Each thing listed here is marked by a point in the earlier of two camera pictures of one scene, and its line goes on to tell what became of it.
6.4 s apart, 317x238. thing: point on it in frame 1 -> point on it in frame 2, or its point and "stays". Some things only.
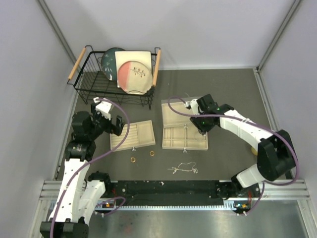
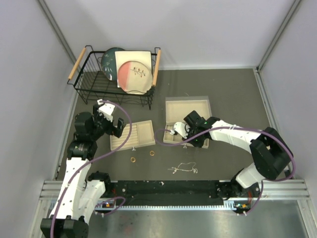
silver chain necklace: [194, 170] stays
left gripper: [96, 114] stays
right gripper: [202, 129] -> [198, 144]
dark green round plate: [109, 62] stays
